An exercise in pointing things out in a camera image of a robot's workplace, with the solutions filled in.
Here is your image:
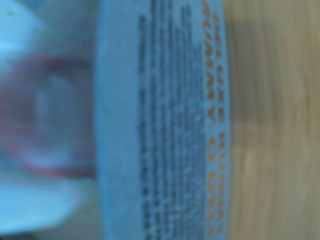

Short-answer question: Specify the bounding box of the clear bottle red printed label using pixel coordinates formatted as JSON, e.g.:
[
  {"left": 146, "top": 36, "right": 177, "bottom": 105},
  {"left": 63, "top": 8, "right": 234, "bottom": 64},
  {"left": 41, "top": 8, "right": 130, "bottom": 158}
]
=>
[{"left": 0, "top": 53, "right": 96, "bottom": 180}]

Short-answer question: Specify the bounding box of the grey cardboard box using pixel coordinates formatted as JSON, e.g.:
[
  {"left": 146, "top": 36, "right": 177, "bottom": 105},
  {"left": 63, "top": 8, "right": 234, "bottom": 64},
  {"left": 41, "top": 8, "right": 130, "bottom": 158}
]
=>
[{"left": 96, "top": 0, "right": 235, "bottom": 240}]

